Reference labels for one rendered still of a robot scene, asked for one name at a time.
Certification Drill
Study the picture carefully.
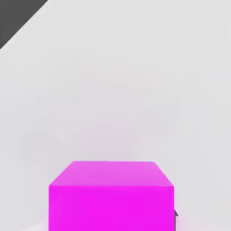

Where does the small magenta cube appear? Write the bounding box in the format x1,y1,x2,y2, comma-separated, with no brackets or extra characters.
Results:
48,161,175,231

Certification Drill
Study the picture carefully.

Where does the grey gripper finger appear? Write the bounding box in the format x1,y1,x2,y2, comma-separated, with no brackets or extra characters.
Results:
173,209,180,231

